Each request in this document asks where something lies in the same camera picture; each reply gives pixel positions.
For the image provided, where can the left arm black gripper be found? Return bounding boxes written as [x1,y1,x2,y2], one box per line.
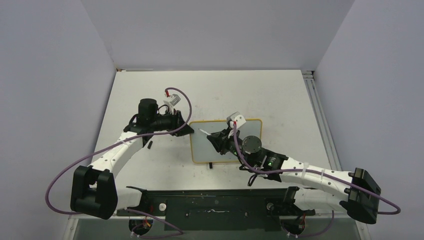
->
[150,108,194,137]

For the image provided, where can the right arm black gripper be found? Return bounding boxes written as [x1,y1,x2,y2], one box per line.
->
[208,126,256,168]

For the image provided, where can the white whiteboard marker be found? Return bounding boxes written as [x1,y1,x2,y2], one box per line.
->
[199,128,211,136]

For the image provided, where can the yellow framed small whiteboard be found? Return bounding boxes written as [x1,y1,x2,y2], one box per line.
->
[188,118,264,165]

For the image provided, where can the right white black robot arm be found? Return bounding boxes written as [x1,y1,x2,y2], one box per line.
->
[205,120,381,224]

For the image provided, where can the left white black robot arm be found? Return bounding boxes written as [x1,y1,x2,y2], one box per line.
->
[70,98,194,220]

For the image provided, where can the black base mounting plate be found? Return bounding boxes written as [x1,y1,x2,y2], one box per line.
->
[117,186,316,231]

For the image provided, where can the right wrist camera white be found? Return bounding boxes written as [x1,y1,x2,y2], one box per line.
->
[226,111,247,129]

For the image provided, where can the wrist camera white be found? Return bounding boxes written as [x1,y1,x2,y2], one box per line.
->
[163,94,181,115]
[226,111,247,129]

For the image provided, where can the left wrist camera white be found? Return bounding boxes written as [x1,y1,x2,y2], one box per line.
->
[163,94,181,115]

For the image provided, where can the aluminium rail right side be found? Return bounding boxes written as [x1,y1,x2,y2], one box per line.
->
[301,70,342,171]

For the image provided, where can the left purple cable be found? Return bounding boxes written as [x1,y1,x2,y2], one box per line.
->
[44,87,194,239]

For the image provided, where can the purple cable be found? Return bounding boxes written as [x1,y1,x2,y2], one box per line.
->
[231,121,402,216]
[44,87,194,239]

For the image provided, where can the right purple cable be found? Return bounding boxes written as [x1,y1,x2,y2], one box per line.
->
[231,121,402,216]

